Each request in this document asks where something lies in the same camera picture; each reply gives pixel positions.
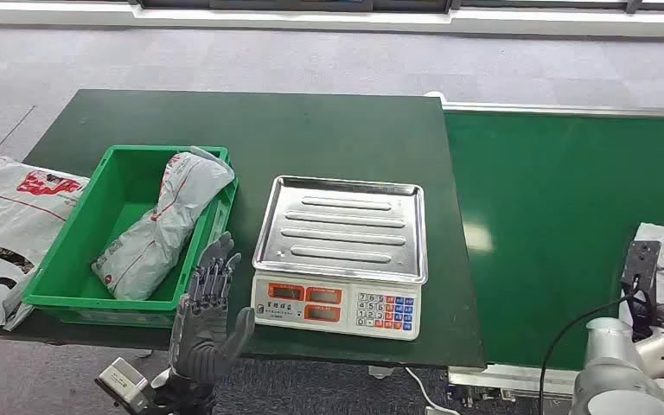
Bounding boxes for grey rolled courier package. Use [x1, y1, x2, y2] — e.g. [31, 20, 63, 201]
[91, 145, 236, 302]

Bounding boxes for green conveyor belt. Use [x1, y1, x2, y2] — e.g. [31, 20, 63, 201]
[444, 111, 664, 373]

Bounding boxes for dark green table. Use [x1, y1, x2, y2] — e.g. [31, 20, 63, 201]
[0, 88, 488, 369]

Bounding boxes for green plastic crate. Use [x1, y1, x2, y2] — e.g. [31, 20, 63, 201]
[21, 144, 239, 329]

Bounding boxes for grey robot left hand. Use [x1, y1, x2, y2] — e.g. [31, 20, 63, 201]
[169, 232, 257, 385]

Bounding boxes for white cable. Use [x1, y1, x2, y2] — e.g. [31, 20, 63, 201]
[403, 366, 463, 415]

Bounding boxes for white scale with steel tray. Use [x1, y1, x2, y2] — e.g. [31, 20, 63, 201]
[250, 175, 430, 342]

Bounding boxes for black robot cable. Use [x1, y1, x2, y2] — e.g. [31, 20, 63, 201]
[538, 293, 638, 415]

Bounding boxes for white window ledge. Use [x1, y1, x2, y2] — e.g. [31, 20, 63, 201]
[0, 1, 664, 39]

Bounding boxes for dark window frame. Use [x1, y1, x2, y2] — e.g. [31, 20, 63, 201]
[131, 0, 664, 15]

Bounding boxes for white printed plastic bag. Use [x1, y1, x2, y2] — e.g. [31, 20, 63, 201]
[0, 156, 91, 332]

